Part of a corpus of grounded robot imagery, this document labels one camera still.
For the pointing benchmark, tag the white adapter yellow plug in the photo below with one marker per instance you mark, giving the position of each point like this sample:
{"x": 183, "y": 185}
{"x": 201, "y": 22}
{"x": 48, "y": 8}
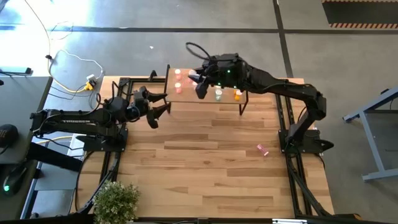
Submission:
{"x": 90, "y": 81}

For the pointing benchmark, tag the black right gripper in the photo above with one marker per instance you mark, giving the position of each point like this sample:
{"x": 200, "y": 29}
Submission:
{"x": 228, "y": 71}

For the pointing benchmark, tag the black desk leg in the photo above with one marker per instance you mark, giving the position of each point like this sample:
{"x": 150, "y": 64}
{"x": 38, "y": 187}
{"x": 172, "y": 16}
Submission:
{"x": 53, "y": 157}

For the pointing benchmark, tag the teal pill bottle white cap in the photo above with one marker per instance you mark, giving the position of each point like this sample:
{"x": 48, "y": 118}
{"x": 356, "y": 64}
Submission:
{"x": 218, "y": 94}

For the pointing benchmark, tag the grey desk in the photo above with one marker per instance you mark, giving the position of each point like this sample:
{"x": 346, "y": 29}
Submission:
{"x": 18, "y": 99}

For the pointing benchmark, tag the amber pill bottle white cap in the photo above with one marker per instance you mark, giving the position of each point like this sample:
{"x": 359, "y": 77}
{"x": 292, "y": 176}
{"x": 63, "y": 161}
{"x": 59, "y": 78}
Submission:
{"x": 238, "y": 94}

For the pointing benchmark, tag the wooden shelf black metal frame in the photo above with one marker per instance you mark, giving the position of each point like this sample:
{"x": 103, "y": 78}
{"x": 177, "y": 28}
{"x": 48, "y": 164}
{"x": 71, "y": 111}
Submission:
{"x": 228, "y": 98}

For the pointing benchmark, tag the black aluminium table frame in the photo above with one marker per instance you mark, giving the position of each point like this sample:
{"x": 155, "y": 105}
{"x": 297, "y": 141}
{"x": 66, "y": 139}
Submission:
{"x": 123, "y": 81}

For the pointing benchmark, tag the grey-blue metal stand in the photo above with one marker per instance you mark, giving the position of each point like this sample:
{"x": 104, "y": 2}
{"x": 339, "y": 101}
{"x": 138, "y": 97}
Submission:
{"x": 373, "y": 143}

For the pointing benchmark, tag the black mat hazard stripes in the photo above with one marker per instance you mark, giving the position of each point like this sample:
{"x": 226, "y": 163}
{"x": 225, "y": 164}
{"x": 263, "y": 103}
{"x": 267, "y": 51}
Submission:
{"x": 360, "y": 12}

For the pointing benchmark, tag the potted green plant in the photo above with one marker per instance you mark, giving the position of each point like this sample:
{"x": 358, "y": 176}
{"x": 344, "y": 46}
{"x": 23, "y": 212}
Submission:
{"x": 115, "y": 202}

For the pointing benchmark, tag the black computer mouse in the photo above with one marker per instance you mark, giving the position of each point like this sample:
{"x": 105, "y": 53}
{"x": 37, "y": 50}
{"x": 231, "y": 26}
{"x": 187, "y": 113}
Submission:
{"x": 12, "y": 182}

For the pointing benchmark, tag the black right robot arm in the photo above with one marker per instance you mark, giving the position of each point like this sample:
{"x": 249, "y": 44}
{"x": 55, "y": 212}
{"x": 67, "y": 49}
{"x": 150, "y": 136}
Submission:
{"x": 280, "y": 85}

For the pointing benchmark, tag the black round object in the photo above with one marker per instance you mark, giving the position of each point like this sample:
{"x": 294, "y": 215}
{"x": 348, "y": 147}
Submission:
{"x": 6, "y": 135}

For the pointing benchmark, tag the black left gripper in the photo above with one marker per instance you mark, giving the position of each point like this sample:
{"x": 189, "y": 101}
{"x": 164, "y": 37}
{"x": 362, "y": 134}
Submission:
{"x": 138, "y": 105}

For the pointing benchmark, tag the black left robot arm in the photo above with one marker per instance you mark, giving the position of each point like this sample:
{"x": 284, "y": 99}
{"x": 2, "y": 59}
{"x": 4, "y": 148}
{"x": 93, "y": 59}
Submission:
{"x": 77, "y": 119}

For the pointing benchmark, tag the grey flat device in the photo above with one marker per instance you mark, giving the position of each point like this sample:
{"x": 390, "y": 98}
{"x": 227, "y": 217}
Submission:
{"x": 15, "y": 70}

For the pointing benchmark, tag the silver aluminium bar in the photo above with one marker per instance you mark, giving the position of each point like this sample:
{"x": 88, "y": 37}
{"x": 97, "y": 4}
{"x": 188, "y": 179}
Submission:
{"x": 289, "y": 221}

